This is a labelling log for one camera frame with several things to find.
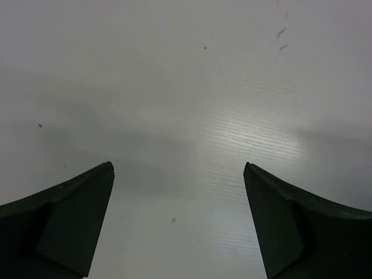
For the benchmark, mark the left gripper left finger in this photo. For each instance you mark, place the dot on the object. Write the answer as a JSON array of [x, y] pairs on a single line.
[[54, 233]]

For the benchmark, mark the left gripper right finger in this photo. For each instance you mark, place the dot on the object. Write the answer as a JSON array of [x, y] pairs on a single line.
[[302, 235]]

